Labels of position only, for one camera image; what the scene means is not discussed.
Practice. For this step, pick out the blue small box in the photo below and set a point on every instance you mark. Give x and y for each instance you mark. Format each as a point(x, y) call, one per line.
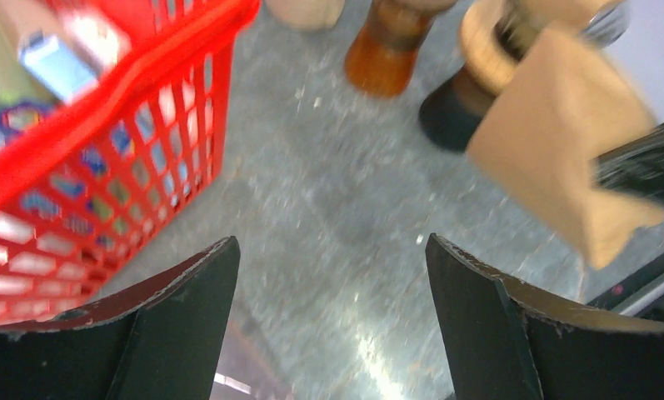
point(18, 116)

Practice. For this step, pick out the light blue carton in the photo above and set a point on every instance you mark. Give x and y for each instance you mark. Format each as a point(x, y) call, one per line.
point(56, 66)

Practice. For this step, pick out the beige paper towel roll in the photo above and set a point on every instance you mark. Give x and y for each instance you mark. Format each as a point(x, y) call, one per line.
point(306, 15)

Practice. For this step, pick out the dark glass fluted dripper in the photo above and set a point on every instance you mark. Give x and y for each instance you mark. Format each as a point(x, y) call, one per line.
point(520, 28)

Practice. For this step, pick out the brown paper coffee filter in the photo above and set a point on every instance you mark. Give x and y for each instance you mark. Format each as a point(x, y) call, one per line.
point(571, 13)

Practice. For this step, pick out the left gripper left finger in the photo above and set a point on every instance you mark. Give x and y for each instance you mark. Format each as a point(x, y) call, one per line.
point(158, 339)

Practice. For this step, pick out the amber glass carafe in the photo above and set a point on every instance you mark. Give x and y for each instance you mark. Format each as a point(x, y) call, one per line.
point(382, 57)

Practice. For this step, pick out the light wooden ring holder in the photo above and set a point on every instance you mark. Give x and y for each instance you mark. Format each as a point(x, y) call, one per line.
point(485, 59)

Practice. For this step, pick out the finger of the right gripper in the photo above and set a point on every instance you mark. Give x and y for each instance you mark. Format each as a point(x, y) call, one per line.
point(636, 168)

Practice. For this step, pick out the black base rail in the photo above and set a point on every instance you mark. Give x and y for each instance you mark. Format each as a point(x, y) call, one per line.
point(639, 295)

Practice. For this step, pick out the red plastic basket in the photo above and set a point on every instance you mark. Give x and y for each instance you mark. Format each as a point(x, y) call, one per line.
point(84, 190)

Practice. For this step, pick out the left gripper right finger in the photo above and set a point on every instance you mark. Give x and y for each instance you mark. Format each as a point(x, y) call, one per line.
point(507, 339)

